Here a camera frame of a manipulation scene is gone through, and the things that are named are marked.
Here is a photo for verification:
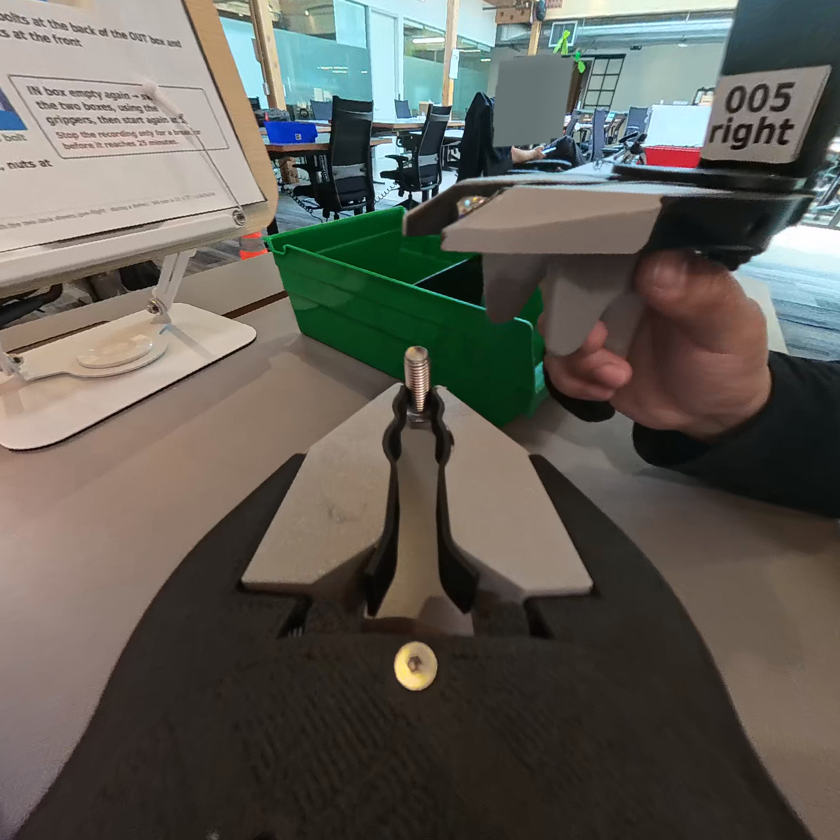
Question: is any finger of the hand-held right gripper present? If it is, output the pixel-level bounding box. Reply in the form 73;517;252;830
402;176;547;324
441;182;664;358

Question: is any black office chair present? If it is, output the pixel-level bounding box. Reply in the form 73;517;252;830
381;105;454;207
315;97;376;217

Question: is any green plastic bin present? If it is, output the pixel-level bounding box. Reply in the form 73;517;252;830
266;206;549;427

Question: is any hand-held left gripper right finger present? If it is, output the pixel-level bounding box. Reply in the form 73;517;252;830
430;385;595;613

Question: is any steel hex bolt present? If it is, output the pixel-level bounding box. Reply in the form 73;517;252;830
403;346;432;427

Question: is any black bin divider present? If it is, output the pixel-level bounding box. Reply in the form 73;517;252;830
413;256;487;306

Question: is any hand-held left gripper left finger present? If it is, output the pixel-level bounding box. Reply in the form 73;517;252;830
241;384;403;618

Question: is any person's right hand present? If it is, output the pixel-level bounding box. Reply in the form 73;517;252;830
538;251;773;439

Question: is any small blue bin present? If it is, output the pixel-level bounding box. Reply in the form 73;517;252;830
262;120;319;145

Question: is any printed instruction sheet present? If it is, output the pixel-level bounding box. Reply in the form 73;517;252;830
0;0;263;253

